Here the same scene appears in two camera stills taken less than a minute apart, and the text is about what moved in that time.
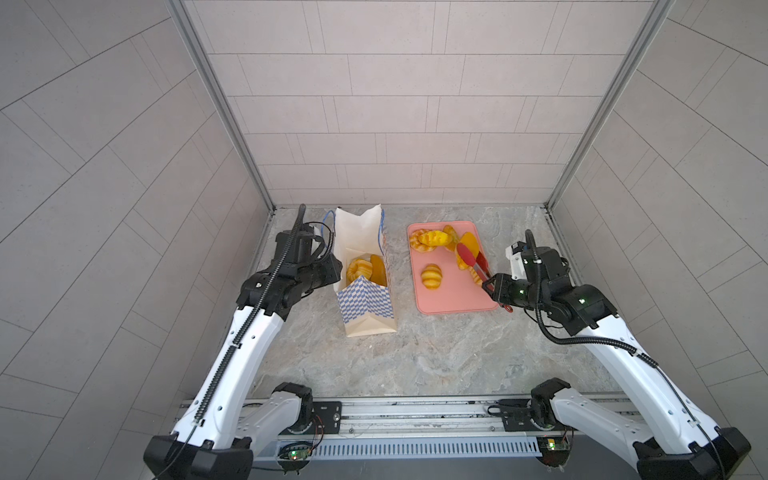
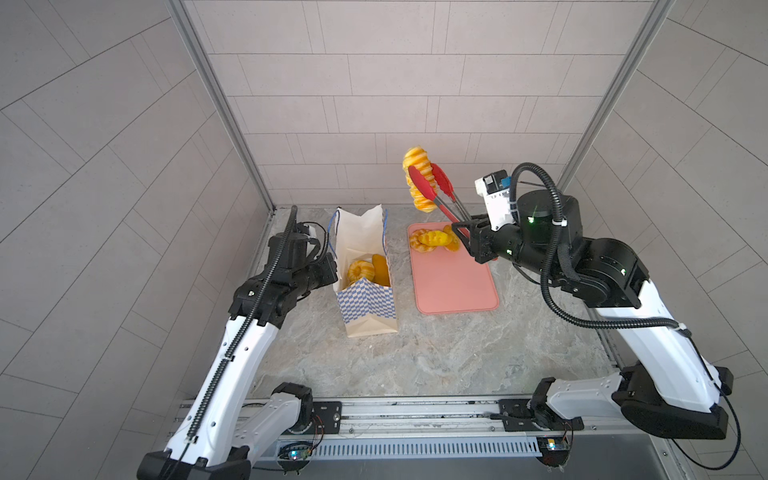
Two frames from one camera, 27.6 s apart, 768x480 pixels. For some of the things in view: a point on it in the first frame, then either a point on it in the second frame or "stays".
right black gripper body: x=515 y=292 to x=506 y=241
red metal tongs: x=480 y=262 to x=444 y=182
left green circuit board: x=299 y=454 stays
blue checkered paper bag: x=363 y=275 stays
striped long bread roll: x=475 y=275 to x=421 y=173
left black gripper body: x=315 y=274 stays
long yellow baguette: x=378 y=273 stays
